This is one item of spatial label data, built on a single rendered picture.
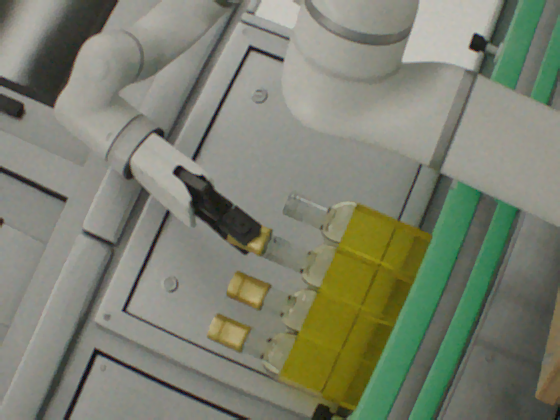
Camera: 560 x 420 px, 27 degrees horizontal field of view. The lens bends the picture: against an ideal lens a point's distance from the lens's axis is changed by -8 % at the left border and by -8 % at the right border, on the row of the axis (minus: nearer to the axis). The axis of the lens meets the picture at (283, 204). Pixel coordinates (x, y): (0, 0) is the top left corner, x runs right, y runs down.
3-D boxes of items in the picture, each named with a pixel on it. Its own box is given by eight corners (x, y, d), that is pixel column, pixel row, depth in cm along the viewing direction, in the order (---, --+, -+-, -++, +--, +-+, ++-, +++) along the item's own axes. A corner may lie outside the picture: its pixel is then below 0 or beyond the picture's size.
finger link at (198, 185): (161, 171, 149) (193, 202, 151) (185, 175, 142) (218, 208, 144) (168, 163, 149) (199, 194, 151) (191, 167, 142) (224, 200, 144)
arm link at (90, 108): (122, 16, 152) (86, 24, 144) (183, 60, 151) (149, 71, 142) (68, 110, 158) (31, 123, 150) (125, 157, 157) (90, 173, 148)
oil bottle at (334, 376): (434, 395, 148) (274, 331, 150) (441, 389, 143) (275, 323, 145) (415, 435, 147) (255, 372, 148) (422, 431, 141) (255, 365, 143)
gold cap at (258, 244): (272, 233, 151) (238, 218, 151) (273, 225, 147) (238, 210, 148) (260, 260, 150) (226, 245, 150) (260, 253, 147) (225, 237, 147)
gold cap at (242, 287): (271, 288, 150) (237, 273, 151) (272, 281, 147) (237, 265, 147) (259, 314, 149) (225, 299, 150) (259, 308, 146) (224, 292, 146)
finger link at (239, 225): (200, 212, 148) (245, 248, 147) (199, 205, 145) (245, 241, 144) (217, 192, 149) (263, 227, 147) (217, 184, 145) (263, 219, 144)
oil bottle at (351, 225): (486, 271, 153) (332, 204, 155) (494, 259, 148) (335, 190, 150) (470, 311, 151) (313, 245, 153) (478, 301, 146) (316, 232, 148)
